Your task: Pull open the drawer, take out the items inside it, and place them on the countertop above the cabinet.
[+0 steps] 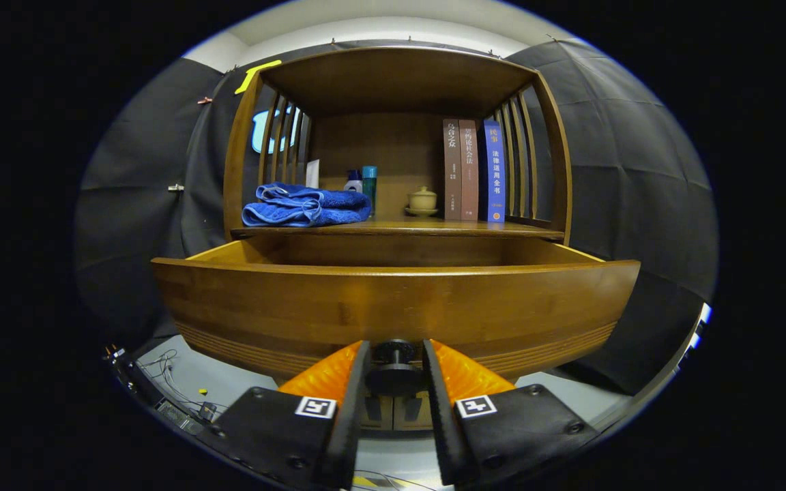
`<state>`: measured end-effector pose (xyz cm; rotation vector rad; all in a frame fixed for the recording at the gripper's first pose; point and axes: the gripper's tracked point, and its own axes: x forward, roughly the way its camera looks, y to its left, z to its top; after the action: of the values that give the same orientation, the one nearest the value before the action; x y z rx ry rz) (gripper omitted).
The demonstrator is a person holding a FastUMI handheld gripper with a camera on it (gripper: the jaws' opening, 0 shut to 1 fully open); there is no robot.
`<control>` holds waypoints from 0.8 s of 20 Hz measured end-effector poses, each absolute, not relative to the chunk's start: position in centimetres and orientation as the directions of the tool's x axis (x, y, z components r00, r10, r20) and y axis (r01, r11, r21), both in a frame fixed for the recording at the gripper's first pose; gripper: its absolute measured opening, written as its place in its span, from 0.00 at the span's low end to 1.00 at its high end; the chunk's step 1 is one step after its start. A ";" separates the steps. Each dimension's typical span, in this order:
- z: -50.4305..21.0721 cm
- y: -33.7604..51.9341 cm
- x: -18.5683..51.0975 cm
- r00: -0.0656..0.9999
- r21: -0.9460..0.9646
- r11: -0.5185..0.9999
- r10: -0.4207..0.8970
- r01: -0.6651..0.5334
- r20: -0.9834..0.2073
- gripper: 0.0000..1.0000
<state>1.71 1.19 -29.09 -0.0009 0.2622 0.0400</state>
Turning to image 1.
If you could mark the grey floor device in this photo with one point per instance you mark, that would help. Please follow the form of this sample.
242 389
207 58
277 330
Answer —
178 414

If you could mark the clear teal bottle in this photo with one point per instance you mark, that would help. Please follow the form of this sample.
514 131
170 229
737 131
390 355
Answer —
369 184

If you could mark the wooden cabinet door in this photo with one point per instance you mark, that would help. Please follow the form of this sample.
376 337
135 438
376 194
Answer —
410 419
381 419

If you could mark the wooden cabinet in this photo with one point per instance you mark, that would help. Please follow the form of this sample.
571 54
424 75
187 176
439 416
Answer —
393 82

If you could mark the brown book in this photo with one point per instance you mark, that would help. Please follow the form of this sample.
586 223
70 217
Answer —
452 170
469 170

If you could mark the wooden countertop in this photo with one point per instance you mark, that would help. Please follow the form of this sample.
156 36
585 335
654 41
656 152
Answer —
400 228

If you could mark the beige lidded tea cup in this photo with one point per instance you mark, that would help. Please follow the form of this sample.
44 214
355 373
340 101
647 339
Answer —
423 201

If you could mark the yellow floor tape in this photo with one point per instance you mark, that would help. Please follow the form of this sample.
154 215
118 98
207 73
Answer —
364 482

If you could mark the blue towel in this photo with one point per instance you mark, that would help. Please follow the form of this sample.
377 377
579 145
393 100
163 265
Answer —
311 204

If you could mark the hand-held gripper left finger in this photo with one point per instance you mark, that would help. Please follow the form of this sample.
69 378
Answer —
352 423

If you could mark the white bottle with blue cap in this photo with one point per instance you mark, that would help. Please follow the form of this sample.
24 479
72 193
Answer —
354 184

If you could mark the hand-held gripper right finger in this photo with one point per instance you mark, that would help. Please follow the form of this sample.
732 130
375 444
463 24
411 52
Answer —
437 423

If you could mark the white tube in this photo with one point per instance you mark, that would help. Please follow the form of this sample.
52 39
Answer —
312 174

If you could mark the blue book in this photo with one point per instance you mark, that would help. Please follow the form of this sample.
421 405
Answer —
495 170

